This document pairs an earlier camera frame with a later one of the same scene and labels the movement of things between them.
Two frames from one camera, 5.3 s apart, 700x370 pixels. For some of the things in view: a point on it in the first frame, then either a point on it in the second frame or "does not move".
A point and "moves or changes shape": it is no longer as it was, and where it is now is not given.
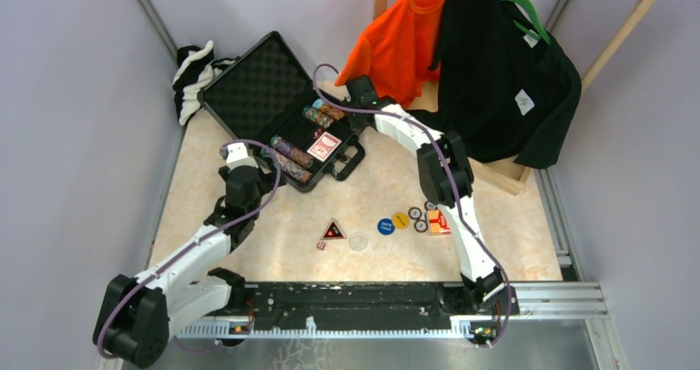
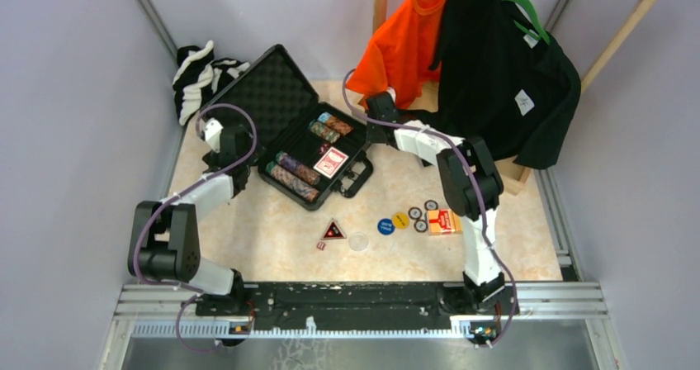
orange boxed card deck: [437, 223] does not move
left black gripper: [267, 178] → [210, 158]
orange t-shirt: [396, 50] does not move
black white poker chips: [430, 206] does not move
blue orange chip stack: [293, 168] → [293, 183]
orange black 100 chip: [421, 225] does not move
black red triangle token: [333, 231] does not move
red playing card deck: [324, 147] → [331, 163]
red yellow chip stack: [336, 112] → [335, 123]
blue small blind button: [385, 226] does not move
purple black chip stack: [291, 151] → [307, 174]
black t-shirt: [503, 90] does not move
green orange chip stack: [318, 116] → [330, 135]
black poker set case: [272, 97] moves or changes shape
